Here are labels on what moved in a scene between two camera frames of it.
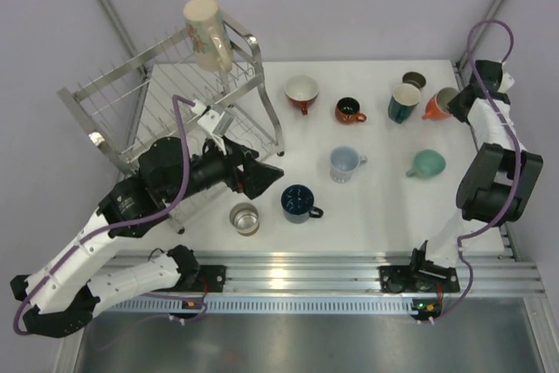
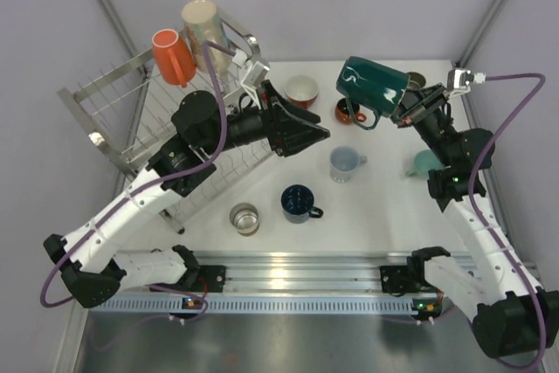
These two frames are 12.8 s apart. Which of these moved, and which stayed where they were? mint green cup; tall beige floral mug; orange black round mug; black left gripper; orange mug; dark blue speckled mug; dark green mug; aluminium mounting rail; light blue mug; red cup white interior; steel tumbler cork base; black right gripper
Moved: orange mug; dark green mug; black left gripper; black right gripper
Stayed: dark blue speckled mug; steel tumbler cork base; light blue mug; red cup white interior; mint green cup; orange black round mug; aluminium mounting rail; tall beige floral mug
